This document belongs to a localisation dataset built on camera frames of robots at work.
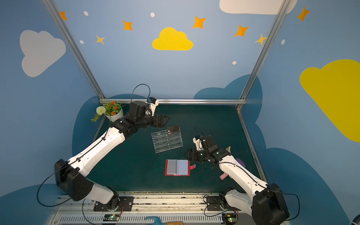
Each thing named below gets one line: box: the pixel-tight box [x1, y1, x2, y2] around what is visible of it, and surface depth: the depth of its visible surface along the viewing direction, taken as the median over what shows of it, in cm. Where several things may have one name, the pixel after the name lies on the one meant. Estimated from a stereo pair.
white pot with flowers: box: [90, 100, 126, 123], surface depth 102 cm
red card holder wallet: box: [164, 159, 197, 177], surface depth 89 cm
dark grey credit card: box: [167, 126, 180, 133], surface depth 98 cm
